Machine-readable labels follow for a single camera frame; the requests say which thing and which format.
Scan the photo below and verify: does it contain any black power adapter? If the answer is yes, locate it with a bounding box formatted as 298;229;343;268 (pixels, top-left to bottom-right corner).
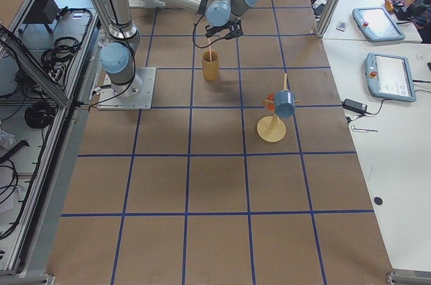
342;98;367;115

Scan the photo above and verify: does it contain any wooden cup tree stand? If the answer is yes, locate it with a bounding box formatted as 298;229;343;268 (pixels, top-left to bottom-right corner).
257;73;298;143

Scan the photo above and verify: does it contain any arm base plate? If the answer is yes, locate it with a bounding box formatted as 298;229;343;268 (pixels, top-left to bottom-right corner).
96;67;157;110
128;0;166;9

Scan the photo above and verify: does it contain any teach pendant far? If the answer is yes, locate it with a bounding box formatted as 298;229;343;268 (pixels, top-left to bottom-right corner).
352;7;405;42

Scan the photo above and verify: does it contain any pink chopstick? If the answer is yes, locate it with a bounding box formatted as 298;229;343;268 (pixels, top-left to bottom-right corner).
207;38;213;62

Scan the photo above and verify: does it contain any blue cup on stand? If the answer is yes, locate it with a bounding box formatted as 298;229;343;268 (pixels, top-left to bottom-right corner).
274;90;295;119

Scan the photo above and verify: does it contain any red cup on stand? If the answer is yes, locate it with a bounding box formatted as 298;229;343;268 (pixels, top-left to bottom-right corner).
263;93;275;112

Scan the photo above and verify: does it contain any teach pendant near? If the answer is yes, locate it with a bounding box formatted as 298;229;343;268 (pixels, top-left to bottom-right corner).
364;53;416;102

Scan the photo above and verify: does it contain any teach pendant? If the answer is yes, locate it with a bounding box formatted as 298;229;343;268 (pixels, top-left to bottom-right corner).
352;7;405;42
364;53;416;102

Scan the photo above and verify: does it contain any bamboo holder cup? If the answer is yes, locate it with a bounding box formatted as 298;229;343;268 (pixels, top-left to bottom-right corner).
201;51;220;81

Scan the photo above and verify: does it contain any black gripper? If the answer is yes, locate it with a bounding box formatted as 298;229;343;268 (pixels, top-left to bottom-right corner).
205;19;242;39

